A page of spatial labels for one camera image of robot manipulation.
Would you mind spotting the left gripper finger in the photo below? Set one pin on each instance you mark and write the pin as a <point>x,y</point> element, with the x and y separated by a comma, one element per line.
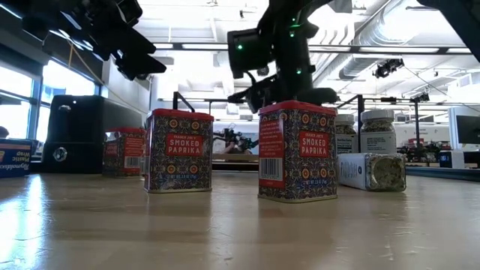
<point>131,43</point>
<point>138,67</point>

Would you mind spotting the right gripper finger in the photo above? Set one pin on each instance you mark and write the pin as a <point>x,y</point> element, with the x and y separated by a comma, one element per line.
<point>262,95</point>
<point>320,96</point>

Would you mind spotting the white-lid glass spice jar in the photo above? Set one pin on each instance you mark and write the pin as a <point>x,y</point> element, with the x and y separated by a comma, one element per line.
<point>377,127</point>
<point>375,172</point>
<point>345,144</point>

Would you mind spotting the red-lid smoked paprika tin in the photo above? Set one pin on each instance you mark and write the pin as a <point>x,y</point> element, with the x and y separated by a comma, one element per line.
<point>178,157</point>
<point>298,157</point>
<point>123,153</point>

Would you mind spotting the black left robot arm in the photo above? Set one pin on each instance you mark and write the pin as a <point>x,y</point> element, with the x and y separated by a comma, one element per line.
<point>45,9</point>

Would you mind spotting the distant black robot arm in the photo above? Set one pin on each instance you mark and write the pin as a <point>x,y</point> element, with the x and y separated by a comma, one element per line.
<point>236,140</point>

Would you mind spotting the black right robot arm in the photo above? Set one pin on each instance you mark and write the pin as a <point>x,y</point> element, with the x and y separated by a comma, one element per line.
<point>288,15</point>

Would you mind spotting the ceiling light strip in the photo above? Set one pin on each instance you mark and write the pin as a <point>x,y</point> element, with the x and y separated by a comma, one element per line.
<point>195,46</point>
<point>393,49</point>

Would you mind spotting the black toaster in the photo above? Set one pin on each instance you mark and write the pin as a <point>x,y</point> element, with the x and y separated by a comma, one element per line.
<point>75,131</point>

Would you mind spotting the small white box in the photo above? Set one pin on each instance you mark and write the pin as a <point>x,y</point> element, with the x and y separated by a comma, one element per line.
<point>452,159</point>

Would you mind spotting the blue plastic wrap box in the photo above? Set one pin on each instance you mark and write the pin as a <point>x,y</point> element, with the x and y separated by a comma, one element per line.
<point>15,157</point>

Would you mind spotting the white computer monitor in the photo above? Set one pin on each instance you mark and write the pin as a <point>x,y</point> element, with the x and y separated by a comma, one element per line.
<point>468,129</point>

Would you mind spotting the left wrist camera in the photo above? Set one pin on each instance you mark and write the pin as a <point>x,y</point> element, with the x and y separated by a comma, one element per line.
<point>129,13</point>

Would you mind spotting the black ceiling camera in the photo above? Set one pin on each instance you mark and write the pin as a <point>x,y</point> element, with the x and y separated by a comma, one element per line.
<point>388,67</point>

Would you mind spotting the black post-mounted camera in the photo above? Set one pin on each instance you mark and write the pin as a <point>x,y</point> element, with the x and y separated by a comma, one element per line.
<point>420,96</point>

